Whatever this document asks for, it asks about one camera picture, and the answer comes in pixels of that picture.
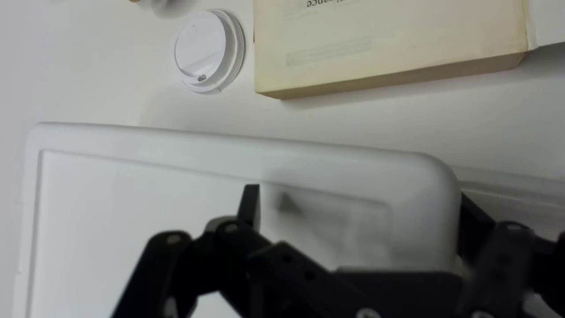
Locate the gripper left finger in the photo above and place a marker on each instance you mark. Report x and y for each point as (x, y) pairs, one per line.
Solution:
(212, 260)

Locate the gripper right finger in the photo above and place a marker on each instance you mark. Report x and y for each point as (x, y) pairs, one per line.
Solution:
(503, 260)

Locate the white rectangular container lid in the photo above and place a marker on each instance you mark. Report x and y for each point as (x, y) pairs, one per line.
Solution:
(132, 212)

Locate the white plastic cup lid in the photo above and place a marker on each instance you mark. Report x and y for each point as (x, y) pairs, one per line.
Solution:
(205, 51)

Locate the beige book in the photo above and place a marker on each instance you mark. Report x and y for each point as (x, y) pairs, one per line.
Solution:
(379, 44)

